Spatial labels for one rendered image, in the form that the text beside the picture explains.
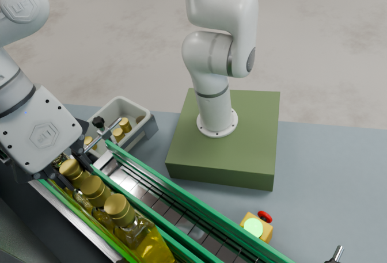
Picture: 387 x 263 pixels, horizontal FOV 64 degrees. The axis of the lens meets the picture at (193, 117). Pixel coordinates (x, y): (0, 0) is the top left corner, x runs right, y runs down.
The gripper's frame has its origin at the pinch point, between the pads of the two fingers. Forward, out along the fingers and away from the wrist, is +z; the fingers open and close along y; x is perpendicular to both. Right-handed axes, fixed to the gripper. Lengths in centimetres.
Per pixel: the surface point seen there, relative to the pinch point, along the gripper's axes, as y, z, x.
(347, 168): 52, 48, -22
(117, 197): 1.0, 1.9, -10.6
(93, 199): -1.3, 2.6, -6.1
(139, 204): 5.6, 18.9, 1.9
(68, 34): 109, 47, 261
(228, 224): 13.0, 24.1, -15.1
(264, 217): 24.6, 40.2, -12.6
